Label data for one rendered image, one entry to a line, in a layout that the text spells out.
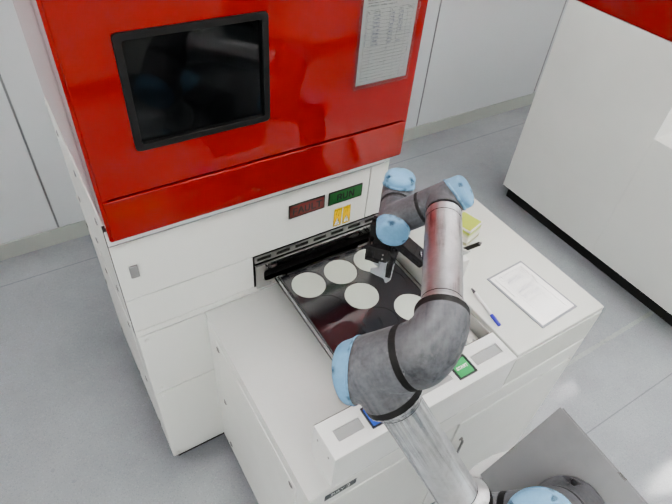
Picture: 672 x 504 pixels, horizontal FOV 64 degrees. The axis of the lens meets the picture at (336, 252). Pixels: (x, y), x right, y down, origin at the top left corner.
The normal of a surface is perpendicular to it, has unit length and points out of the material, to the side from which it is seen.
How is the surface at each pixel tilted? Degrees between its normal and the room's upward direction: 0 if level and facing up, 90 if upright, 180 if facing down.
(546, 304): 0
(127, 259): 90
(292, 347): 0
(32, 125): 90
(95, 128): 90
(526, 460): 46
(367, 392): 78
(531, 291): 0
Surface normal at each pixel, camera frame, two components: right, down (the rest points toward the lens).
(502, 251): 0.07, -0.72
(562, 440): -0.58, -0.29
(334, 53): 0.52, 0.62
